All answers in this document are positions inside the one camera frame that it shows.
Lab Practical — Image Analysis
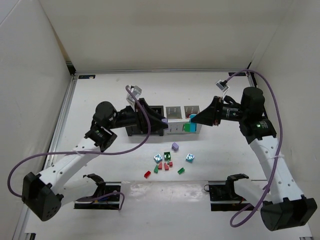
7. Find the green sloped lego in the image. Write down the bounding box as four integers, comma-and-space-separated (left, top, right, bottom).
153, 165, 159, 174

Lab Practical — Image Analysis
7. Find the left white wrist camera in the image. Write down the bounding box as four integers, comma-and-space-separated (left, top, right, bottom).
126, 85, 142, 110

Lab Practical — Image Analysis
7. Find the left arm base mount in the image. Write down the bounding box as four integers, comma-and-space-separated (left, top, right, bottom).
73, 173, 123, 210

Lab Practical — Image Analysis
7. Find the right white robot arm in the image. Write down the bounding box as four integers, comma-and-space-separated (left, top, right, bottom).
190, 87, 318, 231

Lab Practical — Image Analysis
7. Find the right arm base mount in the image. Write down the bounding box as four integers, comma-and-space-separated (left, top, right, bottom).
203, 173, 254, 212

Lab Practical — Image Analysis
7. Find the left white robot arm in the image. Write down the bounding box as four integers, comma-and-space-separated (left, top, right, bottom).
21, 98, 168, 222

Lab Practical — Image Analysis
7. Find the lilac lego brick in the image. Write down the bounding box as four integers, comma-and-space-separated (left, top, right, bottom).
171, 142, 179, 152

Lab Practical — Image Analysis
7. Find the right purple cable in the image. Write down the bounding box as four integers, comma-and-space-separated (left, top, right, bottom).
224, 69, 283, 228

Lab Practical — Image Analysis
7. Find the red sloped lego piece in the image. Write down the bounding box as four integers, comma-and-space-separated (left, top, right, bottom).
163, 162, 170, 171

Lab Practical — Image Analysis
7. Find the white double bin container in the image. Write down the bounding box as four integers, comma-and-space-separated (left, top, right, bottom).
164, 105, 202, 135

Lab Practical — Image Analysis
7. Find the red lego brick front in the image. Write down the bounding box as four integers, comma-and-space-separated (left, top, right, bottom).
144, 171, 151, 179

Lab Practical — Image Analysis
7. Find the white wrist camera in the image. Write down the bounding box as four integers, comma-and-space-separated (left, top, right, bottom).
126, 85, 142, 110
215, 80, 229, 95

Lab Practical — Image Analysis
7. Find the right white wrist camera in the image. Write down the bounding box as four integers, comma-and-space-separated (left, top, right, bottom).
215, 80, 229, 95

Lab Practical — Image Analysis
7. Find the cyan lego brick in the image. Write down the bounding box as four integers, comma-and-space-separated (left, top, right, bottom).
153, 154, 163, 163
185, 153, 195, 163
189, 114, 197, 133

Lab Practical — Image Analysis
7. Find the black double bin container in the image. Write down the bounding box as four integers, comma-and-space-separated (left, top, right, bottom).
124, 105, 165, 137

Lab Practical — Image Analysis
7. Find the green square lego brick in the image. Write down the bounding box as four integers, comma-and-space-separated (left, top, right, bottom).
163, 151, 172, 161

